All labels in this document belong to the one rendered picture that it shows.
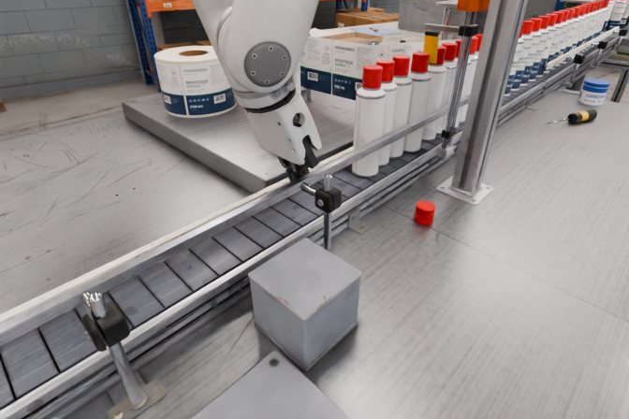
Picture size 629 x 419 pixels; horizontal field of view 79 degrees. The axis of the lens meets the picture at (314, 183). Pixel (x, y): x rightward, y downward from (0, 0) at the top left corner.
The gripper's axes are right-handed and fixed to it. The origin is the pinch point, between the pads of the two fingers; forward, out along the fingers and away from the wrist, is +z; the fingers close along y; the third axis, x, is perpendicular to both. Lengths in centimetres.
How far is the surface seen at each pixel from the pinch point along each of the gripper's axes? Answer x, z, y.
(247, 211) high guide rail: 12.2, -6.0, -4.4
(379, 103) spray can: -18.6, -2.2, -2.9
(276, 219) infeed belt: 7.0, 4.2, 0.0
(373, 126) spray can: -16.4, 1.4, -2.6
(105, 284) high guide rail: 29.2, -12.1, -4.4
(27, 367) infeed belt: 39.9, -7.8, -1.2
